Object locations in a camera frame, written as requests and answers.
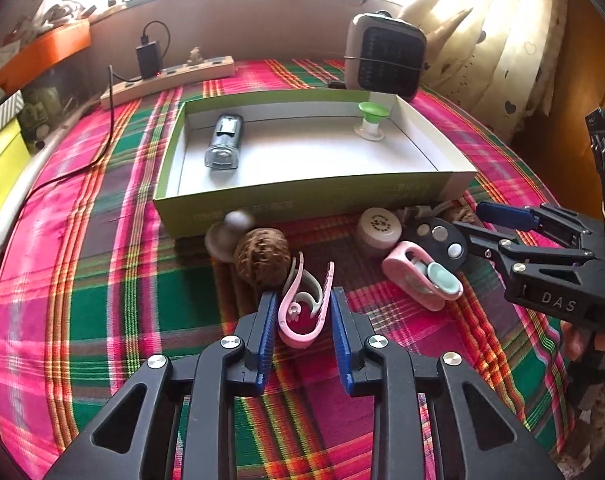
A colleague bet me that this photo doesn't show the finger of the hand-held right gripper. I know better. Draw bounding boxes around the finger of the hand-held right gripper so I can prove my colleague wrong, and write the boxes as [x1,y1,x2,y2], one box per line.
[453,222,601,281]
[475,201,596,248]

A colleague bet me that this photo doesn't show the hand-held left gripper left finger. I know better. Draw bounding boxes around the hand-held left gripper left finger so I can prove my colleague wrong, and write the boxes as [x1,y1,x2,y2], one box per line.
[42,287,278,480]

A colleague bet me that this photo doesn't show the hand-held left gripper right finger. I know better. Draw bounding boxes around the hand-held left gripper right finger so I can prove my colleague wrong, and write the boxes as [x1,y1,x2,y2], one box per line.
[331,287,566,480]

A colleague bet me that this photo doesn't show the brown walnut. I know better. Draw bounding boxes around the brown walnut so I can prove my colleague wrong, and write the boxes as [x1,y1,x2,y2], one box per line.
[453,200,478,226]
[233,227,288,291]

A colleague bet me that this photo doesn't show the black disc with metal buttons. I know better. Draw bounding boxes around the black disc with metal buttons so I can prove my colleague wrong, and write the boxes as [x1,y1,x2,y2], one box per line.
[407,216,469,267]

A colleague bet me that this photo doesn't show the pink and mint clip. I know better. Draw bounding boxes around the pink and mint clip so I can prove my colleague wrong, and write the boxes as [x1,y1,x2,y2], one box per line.
[381,241,464,311]

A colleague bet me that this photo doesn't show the grey round knob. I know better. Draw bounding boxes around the grey round knob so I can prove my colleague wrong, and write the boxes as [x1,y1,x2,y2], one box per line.
[205,210,256,263]

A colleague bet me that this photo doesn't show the green and white cardboard box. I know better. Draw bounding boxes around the green and white cardboard box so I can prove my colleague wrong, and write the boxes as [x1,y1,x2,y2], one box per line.
[152,89,478,238]

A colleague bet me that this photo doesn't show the person's right hand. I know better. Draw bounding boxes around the person's right hand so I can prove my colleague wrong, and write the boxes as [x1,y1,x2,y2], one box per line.
[561,321,605,363]

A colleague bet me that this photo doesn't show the green and white mushroom toy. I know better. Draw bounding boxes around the green and white mushroom toy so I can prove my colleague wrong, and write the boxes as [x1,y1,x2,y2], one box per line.
[353,101,389,141]

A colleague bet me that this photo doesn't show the plaid tablecloth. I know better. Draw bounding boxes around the plaid tablecloth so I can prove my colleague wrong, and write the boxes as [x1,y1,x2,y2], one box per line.
[0,57,578,480]

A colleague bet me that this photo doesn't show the cream heart-print curtain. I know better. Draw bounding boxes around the cream heart-print curtain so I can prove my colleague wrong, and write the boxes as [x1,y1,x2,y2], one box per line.
[383,0,598,136]

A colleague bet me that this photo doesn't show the grey portable heater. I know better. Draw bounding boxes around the grey portable heater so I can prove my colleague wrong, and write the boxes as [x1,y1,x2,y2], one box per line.
[343,11,427,101]

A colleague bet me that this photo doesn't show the bike light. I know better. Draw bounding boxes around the bike light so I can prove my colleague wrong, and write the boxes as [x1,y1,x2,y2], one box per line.
[204,114,246,171]

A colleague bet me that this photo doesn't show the beige power strip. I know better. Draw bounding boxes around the beige power strip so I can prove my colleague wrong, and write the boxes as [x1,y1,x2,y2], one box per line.
[100,56,234,110]

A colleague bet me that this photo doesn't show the black charger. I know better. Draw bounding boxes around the black charger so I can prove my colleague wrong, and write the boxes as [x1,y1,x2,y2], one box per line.
[135,35,164,80]

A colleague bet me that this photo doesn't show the yellow-green box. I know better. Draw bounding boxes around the yellow-green box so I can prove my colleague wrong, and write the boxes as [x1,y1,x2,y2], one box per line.
[0,120,29,221]

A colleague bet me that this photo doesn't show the glass jar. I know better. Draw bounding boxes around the glass jar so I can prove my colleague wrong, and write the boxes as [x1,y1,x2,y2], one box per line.
[22,85,59,142]

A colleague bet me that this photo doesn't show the striped box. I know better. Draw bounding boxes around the striped box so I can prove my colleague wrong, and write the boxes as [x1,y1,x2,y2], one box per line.
[0,91,26,148]

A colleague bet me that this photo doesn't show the orange box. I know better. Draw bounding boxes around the orange box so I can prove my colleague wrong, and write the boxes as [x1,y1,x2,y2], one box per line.
[0,20,92,92]

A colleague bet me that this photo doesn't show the black charger cable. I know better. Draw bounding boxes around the black charger cable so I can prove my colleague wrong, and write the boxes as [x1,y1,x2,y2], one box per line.
[20,20,172,206]

